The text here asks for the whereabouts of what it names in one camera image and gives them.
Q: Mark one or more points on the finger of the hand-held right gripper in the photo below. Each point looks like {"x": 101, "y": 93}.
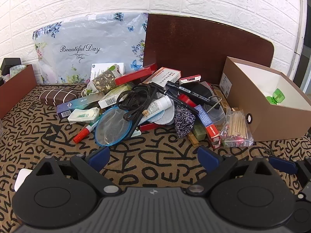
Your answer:
{"x": 283, "y": 164}

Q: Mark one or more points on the flat red box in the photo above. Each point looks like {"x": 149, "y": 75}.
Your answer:
{"x": 149, "y": 126}

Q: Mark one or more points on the white device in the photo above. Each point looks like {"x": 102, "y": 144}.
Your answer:
{"x": 21, "y": 178}

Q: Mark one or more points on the white and green barcode box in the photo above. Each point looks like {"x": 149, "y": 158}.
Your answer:
{"x": 111, "y": 97}

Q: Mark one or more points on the red tape roll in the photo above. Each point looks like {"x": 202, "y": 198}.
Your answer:
{"x": 187, "y": 100}

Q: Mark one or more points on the small blue box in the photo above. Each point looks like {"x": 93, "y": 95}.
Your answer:
{"x": 204, "y": 117}

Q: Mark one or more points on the blue round mesh strainer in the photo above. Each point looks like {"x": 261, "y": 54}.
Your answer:
{"x": 113, "y": 126}

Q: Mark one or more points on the reddish brown open box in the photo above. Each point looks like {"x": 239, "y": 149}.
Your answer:
{"x": 17, "y": 89}

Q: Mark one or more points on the red staple box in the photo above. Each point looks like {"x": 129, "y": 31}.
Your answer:
{"x": 213, "y": 134}

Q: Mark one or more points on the brown cardboard box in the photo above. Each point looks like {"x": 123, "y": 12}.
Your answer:
{"x": 274, "y": 116}

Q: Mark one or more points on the white medicine box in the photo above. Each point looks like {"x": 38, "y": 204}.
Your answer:
{"x": 162, "y": 76}

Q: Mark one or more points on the brown striped glasses case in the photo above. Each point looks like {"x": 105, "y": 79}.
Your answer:
{"x": 58, "y": 97}

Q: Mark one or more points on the white marker with red cap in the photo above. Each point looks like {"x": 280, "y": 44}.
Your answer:
{"x": 83, "y": 133}

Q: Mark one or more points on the red and white cigarette pack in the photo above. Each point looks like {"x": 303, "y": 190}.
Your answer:
{"x": 190, "y": 79}

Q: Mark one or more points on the thin black pen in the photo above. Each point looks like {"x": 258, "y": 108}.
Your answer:
{"x": 175, "y": 99}

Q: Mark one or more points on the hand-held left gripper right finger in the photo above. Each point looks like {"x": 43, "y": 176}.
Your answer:
{"x": 207, "y": 157}

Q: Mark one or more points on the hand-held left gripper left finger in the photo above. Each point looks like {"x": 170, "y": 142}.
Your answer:
{"x": 100, "y": 156}

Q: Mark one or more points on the gold box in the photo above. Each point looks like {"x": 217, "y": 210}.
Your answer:
{"x": 222, "y": 102}

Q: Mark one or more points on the black pouch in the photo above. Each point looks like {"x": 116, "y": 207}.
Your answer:
{"x": 200, "y": 91}

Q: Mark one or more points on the dark brown wooden board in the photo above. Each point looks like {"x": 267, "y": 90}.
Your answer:
{"x": 199, "y": 46}

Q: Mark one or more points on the white box with green print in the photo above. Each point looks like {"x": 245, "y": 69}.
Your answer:
{"x": 104, "y": 68}

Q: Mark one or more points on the letter-print cloth desktop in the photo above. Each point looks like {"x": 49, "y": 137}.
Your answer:
{"x": 155, "y": 155}

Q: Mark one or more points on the small black box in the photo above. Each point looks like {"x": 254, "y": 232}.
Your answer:
{"x": 9, "y": 63}

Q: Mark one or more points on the small green box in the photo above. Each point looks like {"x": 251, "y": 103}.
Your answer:
{"x": 199, "y": 133}

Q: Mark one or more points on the bag of dried herbs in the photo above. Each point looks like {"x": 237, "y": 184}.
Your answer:
{"x": 104, "y": 81}

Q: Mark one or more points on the green and white tissue pack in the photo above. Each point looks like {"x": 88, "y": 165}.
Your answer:
{"x": 82, "y": 115}

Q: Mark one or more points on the long red box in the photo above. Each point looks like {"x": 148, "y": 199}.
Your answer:
{"x": 136, "y": 74}

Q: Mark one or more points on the steel wool scourer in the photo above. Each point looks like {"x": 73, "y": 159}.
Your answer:
{"x": 184, "y": 121}

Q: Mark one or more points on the round cotton pad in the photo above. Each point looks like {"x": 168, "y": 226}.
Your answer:
{"x": 164, "y": 117}

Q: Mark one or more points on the white cream tube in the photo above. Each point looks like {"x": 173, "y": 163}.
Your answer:
{"x": 155, "y": 108}

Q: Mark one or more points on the bag of toothpicks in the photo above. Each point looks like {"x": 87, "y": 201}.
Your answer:
{"x": 238, "y": 128}

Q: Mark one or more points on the white floral plastic bag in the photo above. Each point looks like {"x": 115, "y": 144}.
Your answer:
{"x": 80, "y": 41}

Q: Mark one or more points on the dark blue long box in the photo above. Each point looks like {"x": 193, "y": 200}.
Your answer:
{"x": 77, "y": 104}

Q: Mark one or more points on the thick black marker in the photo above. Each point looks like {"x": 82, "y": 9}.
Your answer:
{"x": 192, "y": 92}

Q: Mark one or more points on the clear plastic case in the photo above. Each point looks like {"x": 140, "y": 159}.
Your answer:
{"x": 216, "y": 115}

